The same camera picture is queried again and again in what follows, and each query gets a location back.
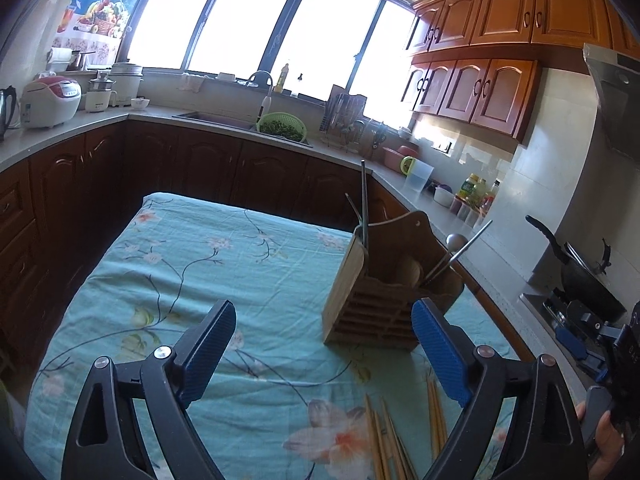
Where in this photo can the white lidded bowl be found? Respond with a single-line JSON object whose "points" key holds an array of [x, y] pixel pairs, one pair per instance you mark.
{"points": [[442, 196]]}

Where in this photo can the white steamer pot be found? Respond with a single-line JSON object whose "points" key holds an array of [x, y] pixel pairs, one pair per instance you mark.
{"points": [[127, 82]]}

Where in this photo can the pink food container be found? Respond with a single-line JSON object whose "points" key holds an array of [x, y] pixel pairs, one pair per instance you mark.
{"points": [[395, 154]]}

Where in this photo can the row of spice jars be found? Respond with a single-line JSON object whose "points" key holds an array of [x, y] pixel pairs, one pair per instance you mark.
{"points": [[467, 212]]}

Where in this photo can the large kitchen window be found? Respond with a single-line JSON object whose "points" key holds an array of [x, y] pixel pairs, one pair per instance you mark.
{"points": [[250, 15]]}

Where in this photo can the wooden spoon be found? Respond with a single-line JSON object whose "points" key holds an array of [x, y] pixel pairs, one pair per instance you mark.
{"points": [[410, 270]]}

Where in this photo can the small white bowl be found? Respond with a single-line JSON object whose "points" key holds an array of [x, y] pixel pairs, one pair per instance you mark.
{"points": [[140, 104]]}

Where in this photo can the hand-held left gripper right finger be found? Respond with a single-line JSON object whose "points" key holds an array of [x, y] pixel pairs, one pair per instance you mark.
{"points": [[440, 355]]}

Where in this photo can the white soap box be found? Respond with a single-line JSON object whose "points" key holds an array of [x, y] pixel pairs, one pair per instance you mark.
{"points": [[226, 76]]}

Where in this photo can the black wok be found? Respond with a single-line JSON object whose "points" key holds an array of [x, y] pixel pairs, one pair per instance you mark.
{"points": [[585, 280]]}

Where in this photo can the steel electric kettle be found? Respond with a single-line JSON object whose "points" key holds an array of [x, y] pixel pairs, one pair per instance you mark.
{"points": [[6, 110]]}

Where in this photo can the clear measuring cup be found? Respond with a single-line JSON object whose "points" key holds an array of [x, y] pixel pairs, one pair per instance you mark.
{"points": [[417, 180]]}

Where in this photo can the gas stove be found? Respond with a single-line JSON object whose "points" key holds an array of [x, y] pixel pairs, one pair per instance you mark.
{"points": [[547, 310]]}

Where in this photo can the cooking oil bottles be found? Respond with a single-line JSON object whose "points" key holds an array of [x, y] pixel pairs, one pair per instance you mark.
{"points": [[475, 190]]}

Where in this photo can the floral teal tablecloth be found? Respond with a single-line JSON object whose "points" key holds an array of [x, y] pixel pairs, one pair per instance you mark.
{"points": [[250, 285]]}

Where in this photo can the bundle of wooden chopsticks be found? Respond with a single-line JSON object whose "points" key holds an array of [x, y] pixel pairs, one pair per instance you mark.
{"points": [[387, 445]]}

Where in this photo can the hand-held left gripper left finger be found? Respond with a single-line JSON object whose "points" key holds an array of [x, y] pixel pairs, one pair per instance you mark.
{"points": [[207, 350]]}

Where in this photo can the person's right hand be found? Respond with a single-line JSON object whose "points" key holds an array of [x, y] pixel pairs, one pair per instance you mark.
{"points": [[611, 440]]}

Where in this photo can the wooden utensil holder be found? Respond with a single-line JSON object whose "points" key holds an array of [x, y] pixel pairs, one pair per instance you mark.
{"points": [[365, 310]]}

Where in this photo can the chrome kitchen faucet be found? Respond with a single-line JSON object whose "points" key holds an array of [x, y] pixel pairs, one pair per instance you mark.
{"points": [[265, 95]]}

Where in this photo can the steel range hood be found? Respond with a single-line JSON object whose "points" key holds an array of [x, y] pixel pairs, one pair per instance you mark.
{"points": [[617, 95]]}

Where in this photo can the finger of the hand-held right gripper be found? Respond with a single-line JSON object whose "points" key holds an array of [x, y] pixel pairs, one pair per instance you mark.
{"points": [[570, 342]]}

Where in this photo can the yellow dish soap bottle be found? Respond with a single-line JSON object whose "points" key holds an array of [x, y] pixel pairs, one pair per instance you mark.
{"points": [[282, 80]]}

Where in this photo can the small white electric cooker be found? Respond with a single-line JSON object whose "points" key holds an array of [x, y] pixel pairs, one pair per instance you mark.
{"points": [[100, 95]]}

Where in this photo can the kitchen sink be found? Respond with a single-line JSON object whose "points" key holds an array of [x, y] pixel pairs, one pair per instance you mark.
{"points": [[215, 119]]}

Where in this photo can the paper towel roll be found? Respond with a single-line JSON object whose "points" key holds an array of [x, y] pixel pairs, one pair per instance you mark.
{"points": [[59, 60]]}

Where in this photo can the wooden upper cabinets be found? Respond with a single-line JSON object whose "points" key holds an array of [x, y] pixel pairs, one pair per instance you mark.
{"points": [[500, 50]]}

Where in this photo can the dark wooden lower cabinets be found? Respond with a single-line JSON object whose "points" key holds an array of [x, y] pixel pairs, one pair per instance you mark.
{"points": [[150, 160]]}

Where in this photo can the brown metal pot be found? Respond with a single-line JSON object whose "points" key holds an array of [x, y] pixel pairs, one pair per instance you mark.
{"points": [[80, 60]]}

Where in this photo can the metal spoon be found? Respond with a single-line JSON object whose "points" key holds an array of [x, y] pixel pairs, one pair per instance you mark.
{"points": [[453, 241]]}

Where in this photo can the white pink rice cooker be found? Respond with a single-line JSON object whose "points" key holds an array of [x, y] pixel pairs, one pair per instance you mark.
{"points": [[50, 102]]}

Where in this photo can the white rag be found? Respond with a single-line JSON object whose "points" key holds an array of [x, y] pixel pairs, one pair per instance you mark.
{"points": [[191, 82]]}

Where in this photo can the green colander with vegetables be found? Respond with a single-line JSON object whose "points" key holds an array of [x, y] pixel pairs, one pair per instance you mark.
{"points": [[280, 126]]}

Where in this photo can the tropical fruit wall poster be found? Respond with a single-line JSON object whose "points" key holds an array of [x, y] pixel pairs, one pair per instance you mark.
{"points": [[102, 5]]}

